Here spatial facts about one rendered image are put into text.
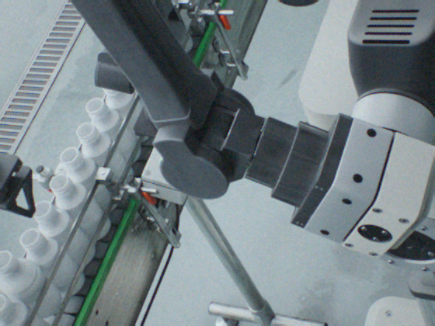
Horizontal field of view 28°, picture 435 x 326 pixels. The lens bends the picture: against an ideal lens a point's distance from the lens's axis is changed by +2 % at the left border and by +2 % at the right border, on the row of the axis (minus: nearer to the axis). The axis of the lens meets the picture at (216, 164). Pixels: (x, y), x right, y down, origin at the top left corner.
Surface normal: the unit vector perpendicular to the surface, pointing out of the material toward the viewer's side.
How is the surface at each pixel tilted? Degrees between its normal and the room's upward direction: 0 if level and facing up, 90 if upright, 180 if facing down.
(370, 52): 58
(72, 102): 0
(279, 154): 39
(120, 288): 90
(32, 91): 0
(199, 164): 85
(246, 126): 30
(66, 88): 0
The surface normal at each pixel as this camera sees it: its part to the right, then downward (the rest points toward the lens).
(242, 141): 0.19, -0.53
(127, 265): 0.89, 0.09
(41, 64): -0.33, -0.58
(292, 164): -0.04, 0.08
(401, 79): -0.44, 0.39
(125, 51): -0.35, 0.77
